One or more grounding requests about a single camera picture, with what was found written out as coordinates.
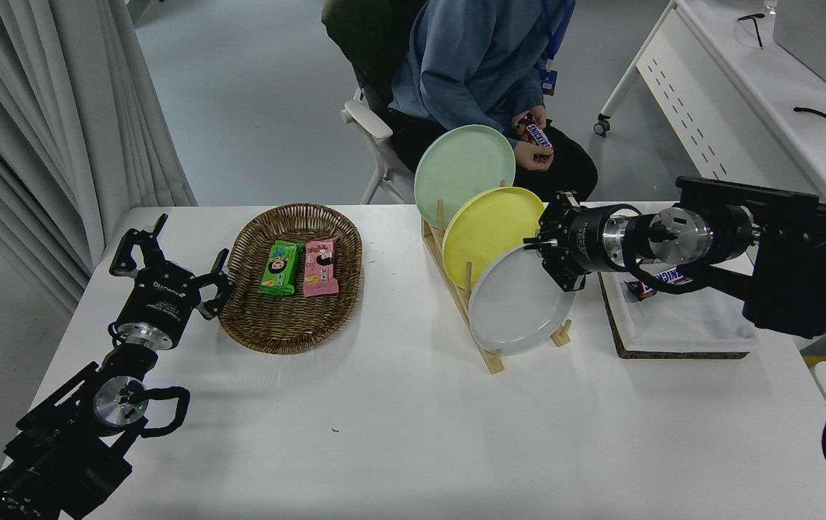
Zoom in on person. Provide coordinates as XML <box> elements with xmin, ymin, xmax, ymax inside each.
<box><xmin>384</xmin><ymin>0</ymin><xmax>599</xmax><ymax>203</ymax></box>

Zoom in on Snickers bar English print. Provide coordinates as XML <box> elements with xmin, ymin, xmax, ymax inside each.
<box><xmin>626</xmin><ymin>266</ymin><xmax>694</xmax><ymax>301</ymax></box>

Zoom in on Snickers chocolate bar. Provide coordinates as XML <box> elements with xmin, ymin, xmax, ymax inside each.
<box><xmin>520</xmin><ymin>114</ymin><xmax>555</xmax><ymax>150</ymax></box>

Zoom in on blue lanyard with badge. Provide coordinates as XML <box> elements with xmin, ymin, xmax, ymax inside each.
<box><xmin>539</xmin><ymin>0</ymin><xmax>576</xmax><ymax>97</ymax></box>

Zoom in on pale green plate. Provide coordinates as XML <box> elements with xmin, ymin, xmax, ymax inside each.
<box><xmin>414</xmin><ymin>124</ymin><xmax>516</xmax><ymax>228</ymax></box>

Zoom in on grey plate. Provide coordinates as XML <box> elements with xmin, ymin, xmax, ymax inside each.
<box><xmin>469</xmin><ymin>244</ymin><xmax>576</xmax><ymax>356</ymax></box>

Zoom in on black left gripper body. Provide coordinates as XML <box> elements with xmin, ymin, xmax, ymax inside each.
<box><xmin>118</xmin><ymin>264</ymin><xmax>201</xmax><ymax>337</ymax></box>

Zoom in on brown wicker basket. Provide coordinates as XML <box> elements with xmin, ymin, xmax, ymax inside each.
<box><xmin>218</xmin><ymin>203</ymin><xmax>363</xmax><ymax>355</ymax></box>

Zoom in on wooden plate rack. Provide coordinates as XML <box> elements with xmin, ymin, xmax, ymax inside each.
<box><xmin>422</xmin><ymin>181</ymin><xmax>573</xmax><ymax>375</ymax></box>

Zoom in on person's hand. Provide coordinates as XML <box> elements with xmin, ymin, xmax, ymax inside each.
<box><xmin>514</xmin><ymin>141</ymin><xmax>555</xmax><ymax>172</ymax></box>
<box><xmin>513</xmin><ymin>107</ymin><xmax>548</xmax><ymax>138</ymax></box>

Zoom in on white curtain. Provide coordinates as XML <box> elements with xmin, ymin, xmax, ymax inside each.
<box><xmin>0</xmin><ymin>0</ymin><xmax>197</xmax><ymax>319</ymax></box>

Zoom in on white desk on casters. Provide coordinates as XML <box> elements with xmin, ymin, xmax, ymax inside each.
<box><xmin>594</xmin><ymin>0</ymin><xmax>826</xmax><ymax>355</ymax></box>

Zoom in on yellow plate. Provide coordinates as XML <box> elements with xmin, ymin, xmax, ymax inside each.
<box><xmin>443</xmin><ymin>187</ymin><xmax>545</xmax><ymax>290</ymax></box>

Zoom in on green snack packet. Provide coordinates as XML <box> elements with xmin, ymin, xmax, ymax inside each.
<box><xmin>258</xmin><ymin>240</ymin><xmax>304</xmax><ymax>298</ymax></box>

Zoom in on chair with white armrest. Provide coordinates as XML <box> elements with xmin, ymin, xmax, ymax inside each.
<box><xmin>321</xmin><ymin>0</ymin><xmax>432</xmax><ymax>205</ymax></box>

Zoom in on pink snack packet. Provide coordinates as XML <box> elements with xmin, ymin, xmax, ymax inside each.
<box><xmin>303</xmin><ymin>238</ymin><xmax>340</xmax><ymax>298</ymax></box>

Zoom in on silver laptop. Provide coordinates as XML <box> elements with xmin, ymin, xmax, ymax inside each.
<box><xmin>773</xmin><ymin>0</ymin><xmax>826</xmax><ymax>98</ymax></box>

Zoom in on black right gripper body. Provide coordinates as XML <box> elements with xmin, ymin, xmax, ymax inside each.
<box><xmin>563</xmin><ymin>206</ymin><xmax>613</xmax><ymax>275</ymax></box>

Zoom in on white tray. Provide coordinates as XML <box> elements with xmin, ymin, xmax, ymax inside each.
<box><xmin>597</xmin><ymin>201</ymin><xmax>758</xmax><ymax>355</ymax></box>

